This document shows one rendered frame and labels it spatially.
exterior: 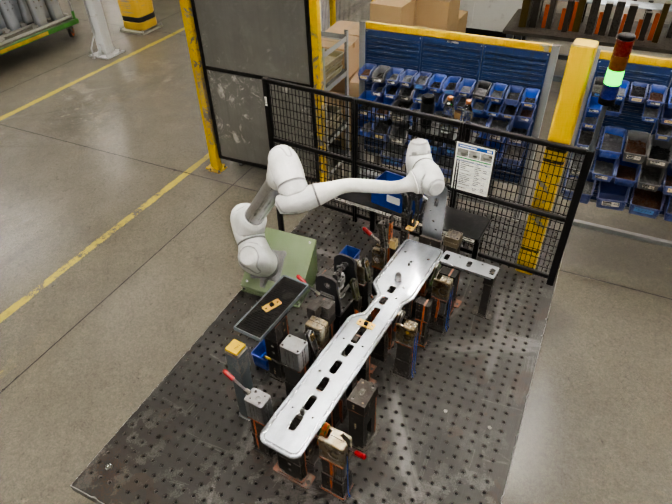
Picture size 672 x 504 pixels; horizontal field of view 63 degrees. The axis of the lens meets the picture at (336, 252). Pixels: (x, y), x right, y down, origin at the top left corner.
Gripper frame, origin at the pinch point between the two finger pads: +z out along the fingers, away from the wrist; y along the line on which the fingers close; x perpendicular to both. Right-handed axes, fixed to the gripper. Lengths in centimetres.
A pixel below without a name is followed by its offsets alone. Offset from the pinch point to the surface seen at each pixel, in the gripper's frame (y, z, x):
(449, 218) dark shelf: 5, 26, 43
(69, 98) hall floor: -544, 131, 196
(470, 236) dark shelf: 20.8, 25.9, 32.8
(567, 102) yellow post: 48, -46, 57
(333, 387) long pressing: 4, 29, -84
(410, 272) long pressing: 3.3, 28.8, -5.4
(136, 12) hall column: -643, 100, 417
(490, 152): 18, -13, 54
